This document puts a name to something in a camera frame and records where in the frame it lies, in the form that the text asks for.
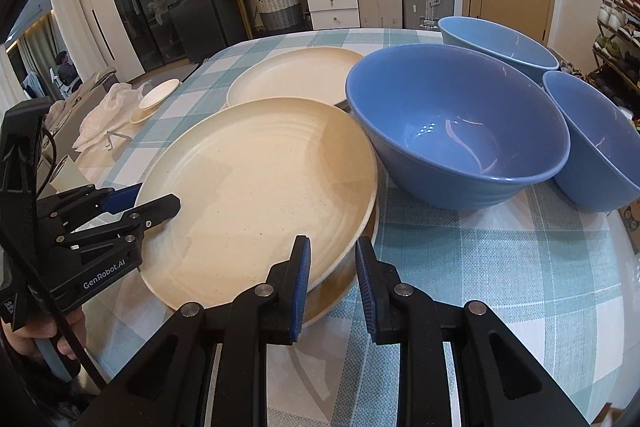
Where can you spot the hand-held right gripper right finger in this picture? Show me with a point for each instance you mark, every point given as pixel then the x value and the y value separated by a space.
pixel 367 287

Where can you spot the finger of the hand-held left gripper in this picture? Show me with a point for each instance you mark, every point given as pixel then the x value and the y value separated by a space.
pixel 160 209
pixel 120 200

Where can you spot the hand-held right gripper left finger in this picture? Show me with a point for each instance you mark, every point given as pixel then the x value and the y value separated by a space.
pixel 302 277

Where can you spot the cream speckled plate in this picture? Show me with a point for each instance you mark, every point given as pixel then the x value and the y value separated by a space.
pixel 240 207
pixel 335 292
pixel 290 77

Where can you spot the blue bowl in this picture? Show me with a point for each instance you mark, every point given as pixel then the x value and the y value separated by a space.
pixel 595 157
pixel 450 132
pixel 500 39

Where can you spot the person's left hand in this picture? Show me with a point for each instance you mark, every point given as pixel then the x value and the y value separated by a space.
pixel 30 332

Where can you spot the small white dish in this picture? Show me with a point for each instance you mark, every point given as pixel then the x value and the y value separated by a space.
pixel 137 116
pixel 160 92

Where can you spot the white plastic bag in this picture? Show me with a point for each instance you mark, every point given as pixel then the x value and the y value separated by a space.
pixel 107 112

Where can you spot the beige curtain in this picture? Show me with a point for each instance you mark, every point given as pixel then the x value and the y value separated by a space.
pixel 42 47

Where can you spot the white tall cabinet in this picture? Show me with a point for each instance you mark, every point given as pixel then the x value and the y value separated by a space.
pixel 95 7

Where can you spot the white grey woven basket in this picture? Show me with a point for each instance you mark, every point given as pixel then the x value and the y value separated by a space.
pixel 277 9

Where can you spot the large printed cardboard box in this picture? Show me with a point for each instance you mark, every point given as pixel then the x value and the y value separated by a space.
pixel 631 224

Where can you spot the shoe rack with shoes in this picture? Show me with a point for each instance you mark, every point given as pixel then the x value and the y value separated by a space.
pixel 617 37

